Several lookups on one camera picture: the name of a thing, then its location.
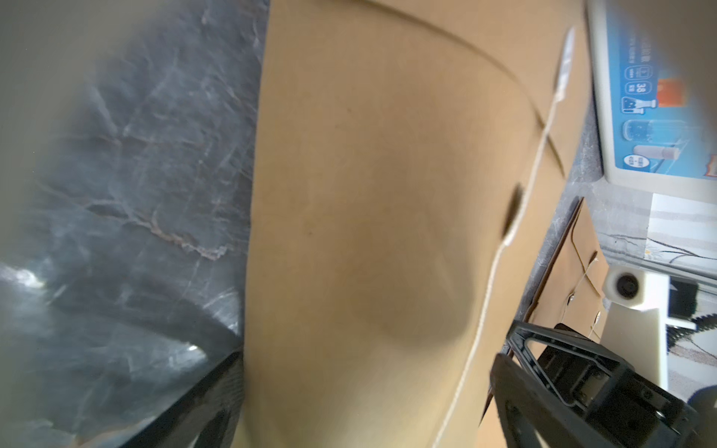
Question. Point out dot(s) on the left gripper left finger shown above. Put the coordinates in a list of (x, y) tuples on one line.
[(205, 416)]

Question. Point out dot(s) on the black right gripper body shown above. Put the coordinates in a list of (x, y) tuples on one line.
[(639, 413)]

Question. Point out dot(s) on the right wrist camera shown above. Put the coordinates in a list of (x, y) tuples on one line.
[(636, 324)]

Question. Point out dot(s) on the blue lid storage box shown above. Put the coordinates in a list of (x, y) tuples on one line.
[(653, 135)]

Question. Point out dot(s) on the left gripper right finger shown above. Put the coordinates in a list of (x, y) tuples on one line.
[(531, 416)]

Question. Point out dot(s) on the kraft file bag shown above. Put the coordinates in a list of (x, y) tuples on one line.
[(570, 288), (410, 157)]

